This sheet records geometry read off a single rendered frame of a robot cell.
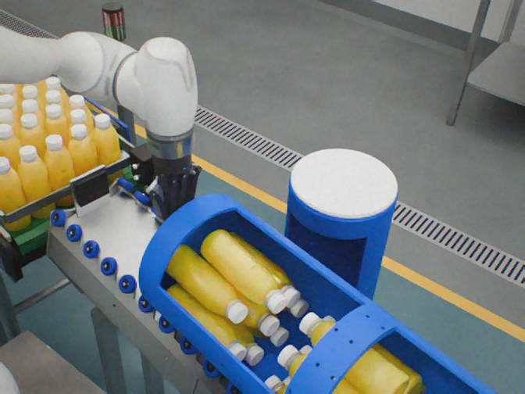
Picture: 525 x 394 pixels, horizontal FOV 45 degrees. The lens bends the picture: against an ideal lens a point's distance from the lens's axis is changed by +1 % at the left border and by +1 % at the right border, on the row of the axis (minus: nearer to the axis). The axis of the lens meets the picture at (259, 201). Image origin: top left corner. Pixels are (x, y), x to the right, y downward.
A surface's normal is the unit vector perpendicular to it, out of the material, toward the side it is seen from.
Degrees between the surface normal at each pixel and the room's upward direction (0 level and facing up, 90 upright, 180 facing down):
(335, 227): 90
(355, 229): 90
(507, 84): 0
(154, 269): 63
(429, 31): 76
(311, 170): 0
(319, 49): 0
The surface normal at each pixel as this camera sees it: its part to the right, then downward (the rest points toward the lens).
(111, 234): 0.04, -0.75
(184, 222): -0.18, -0.58
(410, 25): -0.58, 0.31
